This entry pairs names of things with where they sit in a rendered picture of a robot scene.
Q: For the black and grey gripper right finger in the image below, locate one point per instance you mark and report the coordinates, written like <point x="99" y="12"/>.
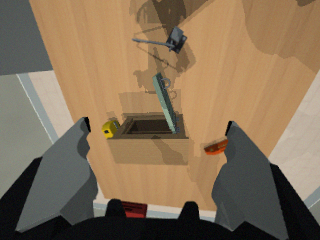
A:
<point x="253" y="197"/>

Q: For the orange spirit level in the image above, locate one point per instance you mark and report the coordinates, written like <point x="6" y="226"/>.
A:
<point x="217" y="148"/>

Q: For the yellow tape measure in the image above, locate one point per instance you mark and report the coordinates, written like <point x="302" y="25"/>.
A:
<point x="109" y="128"/>

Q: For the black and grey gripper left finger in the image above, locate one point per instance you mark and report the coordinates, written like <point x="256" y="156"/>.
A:
<point x="54" y="192"/>

